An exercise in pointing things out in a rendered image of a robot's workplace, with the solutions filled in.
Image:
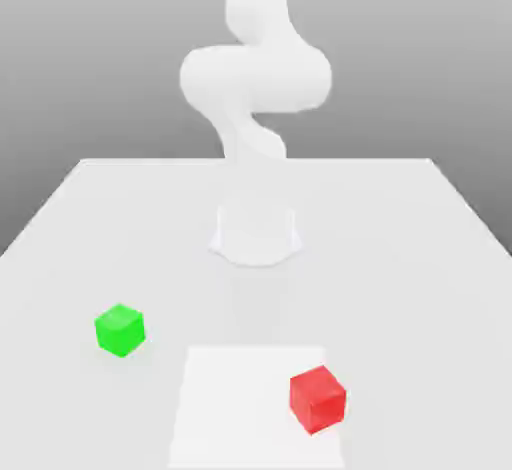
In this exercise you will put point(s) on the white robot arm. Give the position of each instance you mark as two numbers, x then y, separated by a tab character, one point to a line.
256	78

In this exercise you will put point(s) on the small green cube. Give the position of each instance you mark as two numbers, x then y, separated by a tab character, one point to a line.
119	330

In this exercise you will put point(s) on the small red cube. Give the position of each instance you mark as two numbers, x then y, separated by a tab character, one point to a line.
316	399

